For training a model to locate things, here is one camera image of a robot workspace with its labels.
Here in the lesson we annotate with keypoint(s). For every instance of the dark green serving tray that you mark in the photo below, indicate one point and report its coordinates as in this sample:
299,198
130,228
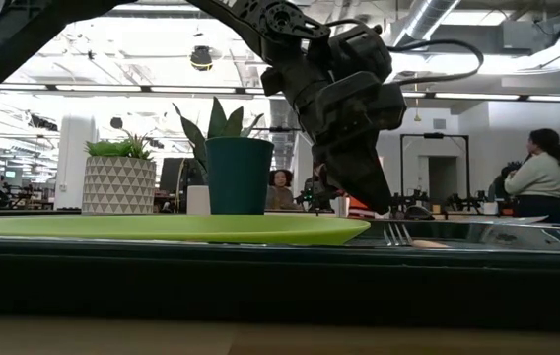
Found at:
280,291

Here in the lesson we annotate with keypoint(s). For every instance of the teal plastic cup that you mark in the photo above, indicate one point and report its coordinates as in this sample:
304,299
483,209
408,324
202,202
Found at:
238,175

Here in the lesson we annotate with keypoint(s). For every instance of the background black robot arm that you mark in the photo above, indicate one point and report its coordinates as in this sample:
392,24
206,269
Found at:
410,206

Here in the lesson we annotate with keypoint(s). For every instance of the lime green plate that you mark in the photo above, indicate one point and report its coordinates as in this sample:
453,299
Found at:
161,228

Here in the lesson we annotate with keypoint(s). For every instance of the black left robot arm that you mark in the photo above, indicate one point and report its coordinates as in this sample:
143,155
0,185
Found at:
280,22

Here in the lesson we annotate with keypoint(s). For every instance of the white cylindrical pot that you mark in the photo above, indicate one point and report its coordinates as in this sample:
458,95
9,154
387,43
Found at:
197,199

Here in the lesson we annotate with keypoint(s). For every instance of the black round ceiling device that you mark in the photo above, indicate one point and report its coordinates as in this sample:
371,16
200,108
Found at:
201,58

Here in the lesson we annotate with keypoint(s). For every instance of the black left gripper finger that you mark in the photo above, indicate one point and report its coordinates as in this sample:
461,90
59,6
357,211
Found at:
320,170
359,177

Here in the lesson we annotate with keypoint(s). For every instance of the snake plant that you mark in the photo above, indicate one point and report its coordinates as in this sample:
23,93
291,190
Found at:
218,118

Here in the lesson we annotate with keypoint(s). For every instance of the green succulent plant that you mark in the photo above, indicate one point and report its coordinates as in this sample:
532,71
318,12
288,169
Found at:
112,148

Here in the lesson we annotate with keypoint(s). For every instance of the white mug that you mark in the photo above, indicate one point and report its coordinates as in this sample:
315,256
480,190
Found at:
490,208

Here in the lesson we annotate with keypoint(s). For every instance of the triangle patterned plant pot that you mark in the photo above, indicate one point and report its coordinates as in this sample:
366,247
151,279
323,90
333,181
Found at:
118,185

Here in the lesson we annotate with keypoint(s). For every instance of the black metal frame stand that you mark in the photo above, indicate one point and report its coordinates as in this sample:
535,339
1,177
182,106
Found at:
401,163

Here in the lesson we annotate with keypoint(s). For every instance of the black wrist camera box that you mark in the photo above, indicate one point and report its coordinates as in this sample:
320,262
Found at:
361,51

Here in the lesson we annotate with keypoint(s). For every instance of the person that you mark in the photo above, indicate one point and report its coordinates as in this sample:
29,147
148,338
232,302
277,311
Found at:
280,192
538,177

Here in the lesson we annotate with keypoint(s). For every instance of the white pillar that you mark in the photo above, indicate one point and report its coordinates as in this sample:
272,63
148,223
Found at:
75,167

